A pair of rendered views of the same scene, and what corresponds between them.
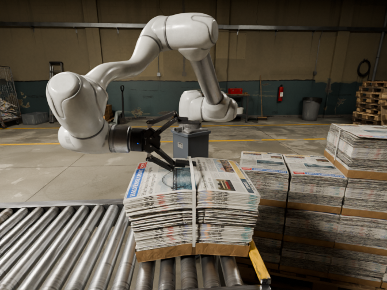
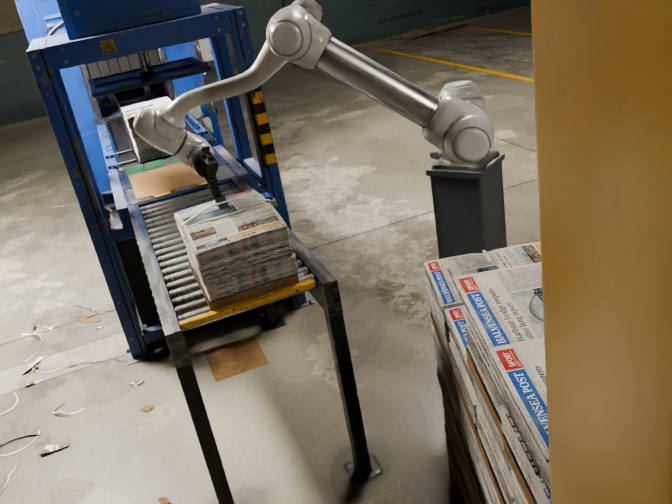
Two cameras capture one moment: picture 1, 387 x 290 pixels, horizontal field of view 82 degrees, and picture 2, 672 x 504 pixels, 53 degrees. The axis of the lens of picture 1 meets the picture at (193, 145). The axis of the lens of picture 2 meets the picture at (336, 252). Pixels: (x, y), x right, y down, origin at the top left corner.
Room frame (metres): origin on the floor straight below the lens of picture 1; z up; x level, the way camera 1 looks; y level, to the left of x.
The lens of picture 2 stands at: (0.58, -2.03, 1.77)
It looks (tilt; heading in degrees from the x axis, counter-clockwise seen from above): 25 degrees down; 77
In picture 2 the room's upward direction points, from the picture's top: 10 degrees counter-clockwise
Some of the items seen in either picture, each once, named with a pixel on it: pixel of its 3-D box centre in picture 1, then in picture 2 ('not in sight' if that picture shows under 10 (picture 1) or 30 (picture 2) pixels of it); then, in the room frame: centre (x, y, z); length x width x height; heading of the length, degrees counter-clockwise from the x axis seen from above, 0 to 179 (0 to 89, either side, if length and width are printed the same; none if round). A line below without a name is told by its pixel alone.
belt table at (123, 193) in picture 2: not in sight; (176, 181); (0.60, 1.49, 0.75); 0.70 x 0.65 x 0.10; 94
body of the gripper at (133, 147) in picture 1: (145, 140); (207, 168); (0.70, 0.15, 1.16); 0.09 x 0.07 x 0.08; 94
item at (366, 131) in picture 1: (370, 130); (560, 294); (1.24, -1.01, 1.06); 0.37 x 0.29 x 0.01; 168
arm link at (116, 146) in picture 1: (122, 138); (203, 161); (0.69, 0.23, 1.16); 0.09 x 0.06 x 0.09; 4
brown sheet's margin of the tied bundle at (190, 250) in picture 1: (190, 221); not in sight; (0.71, 0.01, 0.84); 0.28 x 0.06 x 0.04; 5
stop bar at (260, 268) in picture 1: (244, 231); (249, 303); (0.70, -0.19, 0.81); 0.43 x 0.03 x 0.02; 4
